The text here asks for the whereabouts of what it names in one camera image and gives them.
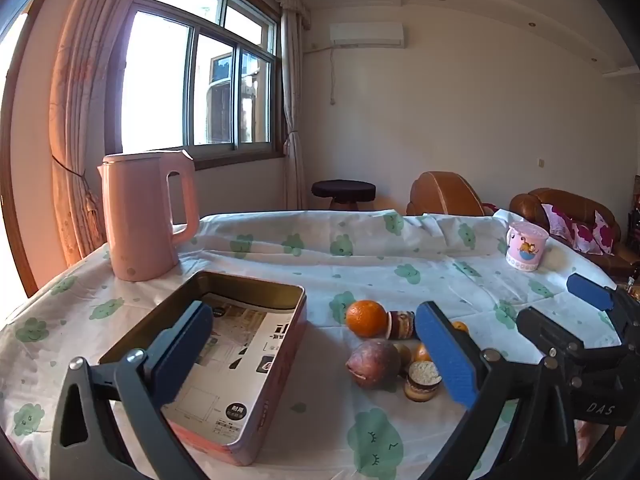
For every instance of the pink floral cushion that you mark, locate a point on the pink floral cushion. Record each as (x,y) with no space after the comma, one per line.
(590,232)

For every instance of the pink metal tin box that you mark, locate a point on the pink metal tin box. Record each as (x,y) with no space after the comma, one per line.
(277,375)

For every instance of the black round stool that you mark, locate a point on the black round stool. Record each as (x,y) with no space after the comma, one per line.
(342,190)

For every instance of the round crumb-topped cake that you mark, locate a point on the round crumb-topped cake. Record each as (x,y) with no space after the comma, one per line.
(422,380)

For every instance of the pink cartoon mug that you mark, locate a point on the pink cartoon mug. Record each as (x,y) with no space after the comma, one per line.
(525,250)

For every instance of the purple brown passion fruit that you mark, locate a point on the purple brown passion fruit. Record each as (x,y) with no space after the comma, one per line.
(372,362)

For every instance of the printed paper sheet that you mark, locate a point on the printed paper sheet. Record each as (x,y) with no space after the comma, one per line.
(240,360)

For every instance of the small orange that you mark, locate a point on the small orange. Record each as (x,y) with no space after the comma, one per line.
(460,327)
(421,354)

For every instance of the sliding glass window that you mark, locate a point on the sliding glass window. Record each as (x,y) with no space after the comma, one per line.
(160,75)

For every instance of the pink patterned curtain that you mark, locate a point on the pink patterned curtain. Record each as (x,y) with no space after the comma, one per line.
(75,110)

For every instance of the curtain tieback tassel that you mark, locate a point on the curtain tieback tassel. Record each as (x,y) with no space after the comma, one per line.
(85,195)

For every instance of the white air conditioner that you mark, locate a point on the white air conditioner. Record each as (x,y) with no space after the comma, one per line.
(365,35)

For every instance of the dark shelf unit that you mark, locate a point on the dark shelf unit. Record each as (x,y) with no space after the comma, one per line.
(634,215)

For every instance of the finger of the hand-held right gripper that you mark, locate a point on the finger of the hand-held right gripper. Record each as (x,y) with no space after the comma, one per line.
(555,335)
(590,292)

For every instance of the large orange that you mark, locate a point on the large orange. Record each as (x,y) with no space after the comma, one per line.
(366,319)

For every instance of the brown leather sofa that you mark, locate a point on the brown leather sofa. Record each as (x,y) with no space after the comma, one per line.
(530,205)

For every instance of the small yellow-brown fruit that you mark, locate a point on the small yellow-brown fruit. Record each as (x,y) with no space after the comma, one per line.
(403,355)

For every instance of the white curtain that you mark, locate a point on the white curtain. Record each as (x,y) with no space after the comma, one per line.
(292,110)

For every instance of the pink electric kettle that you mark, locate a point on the pink electric kettle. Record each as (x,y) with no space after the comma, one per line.
(135,220)

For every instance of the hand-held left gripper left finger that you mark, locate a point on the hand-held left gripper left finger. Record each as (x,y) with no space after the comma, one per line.
(185,350)

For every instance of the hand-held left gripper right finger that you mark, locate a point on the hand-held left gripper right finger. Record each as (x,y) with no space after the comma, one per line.
(445,355)

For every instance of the wooden framed glass door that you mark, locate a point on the wooden framed glass door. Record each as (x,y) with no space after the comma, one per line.
(10,160)

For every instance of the brown leather armchair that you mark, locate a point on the brown leather armchair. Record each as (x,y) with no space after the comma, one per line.
(445,192)

